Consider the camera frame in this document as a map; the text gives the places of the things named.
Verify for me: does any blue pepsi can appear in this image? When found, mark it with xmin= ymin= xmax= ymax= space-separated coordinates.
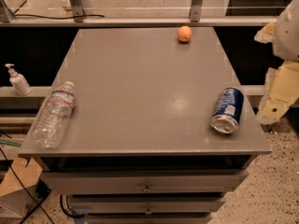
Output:
xmin=210 ymin=87 xmax=244 ymax=134

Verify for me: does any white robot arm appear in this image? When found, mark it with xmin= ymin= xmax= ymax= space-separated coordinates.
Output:
xmin=254 ymin=0 xmax=299 ymax=125

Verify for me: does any orange fruit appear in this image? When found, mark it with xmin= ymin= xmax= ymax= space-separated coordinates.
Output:
xmin=178 ymin=26 xmax=192 ymax=43

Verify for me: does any grey drawer cabinet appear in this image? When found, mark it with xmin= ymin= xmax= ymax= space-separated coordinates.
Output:
xmin=18 ymin=27 xmax=273 ymax=224

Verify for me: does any top grey drawer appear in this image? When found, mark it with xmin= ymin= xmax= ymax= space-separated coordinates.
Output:
xmin=42 ymin=170 xmax=249 ymax=195

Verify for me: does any grey drawer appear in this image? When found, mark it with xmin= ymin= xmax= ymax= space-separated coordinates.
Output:
xmin=69 ymin=195 xmax=224 ymax=215
xmin=85 ymin=214 xmax=212 ymax=224
xmin=42 ymin=170 xmax=249 ymax=195

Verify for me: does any middle grey drawer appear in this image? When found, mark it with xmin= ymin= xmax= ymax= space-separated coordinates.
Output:
xmin=69 ymin=195 xmax=224 ymax=215

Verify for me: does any clear plastic water bottle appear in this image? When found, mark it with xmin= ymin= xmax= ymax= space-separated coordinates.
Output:
xmin=31 ymin=81 xmax=76 ymax=148

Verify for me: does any bottom grey drawer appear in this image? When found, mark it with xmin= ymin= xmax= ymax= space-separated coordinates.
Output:
xmin=85 ymin=214 xmax=212 ymax=224

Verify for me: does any white pump dispenser bottle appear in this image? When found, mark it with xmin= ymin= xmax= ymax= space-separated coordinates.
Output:
xmin=5 ymin=63 xmax=32 ymax=96

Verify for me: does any cardboard box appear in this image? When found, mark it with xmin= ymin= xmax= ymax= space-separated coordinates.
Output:
xmin=0 ymin=158 xmax=42 ymax=218

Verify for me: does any right metal bracket post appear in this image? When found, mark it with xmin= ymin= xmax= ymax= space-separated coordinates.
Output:
xmin=190 ymin=0 xmax=203 ymax=22

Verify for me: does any metal bracket post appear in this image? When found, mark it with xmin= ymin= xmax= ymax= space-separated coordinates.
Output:
xmin=69 ymin=0 xmax=85 ymax=22
xmin=190 ymin=0 xmax=203 ymax=22

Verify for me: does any black cable on ledge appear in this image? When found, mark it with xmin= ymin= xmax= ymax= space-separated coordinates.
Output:
xmin=12 ymin=13 xmax=106 ymax=21

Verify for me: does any left metal bracket post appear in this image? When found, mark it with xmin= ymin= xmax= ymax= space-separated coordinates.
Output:
xmin=69 ymin=0 xmax=85 ymax=22

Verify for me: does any green cable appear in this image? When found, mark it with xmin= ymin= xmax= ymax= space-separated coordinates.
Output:
xmin=0 ymin=139 xmax=23 ymax=147

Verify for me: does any black floor cable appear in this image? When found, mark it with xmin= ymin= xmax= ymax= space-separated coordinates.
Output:
xmin=0 ymin=147 xmax=56 ymax=224

